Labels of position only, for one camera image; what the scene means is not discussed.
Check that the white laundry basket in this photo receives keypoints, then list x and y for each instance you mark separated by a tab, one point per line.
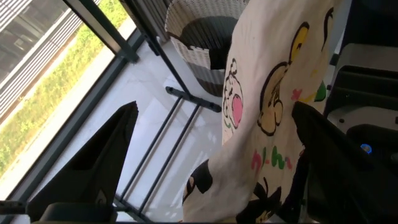
196	59

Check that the window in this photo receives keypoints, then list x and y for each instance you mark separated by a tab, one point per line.
102	28

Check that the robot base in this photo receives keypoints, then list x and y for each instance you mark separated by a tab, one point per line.
367	56

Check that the black clothes rack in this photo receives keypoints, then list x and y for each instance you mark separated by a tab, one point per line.
192	99

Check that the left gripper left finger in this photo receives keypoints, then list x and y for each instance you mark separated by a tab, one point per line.
93	174

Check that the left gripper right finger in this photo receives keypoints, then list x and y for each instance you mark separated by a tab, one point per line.
351	186

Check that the cream printed garment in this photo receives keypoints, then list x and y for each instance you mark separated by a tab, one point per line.
258	46

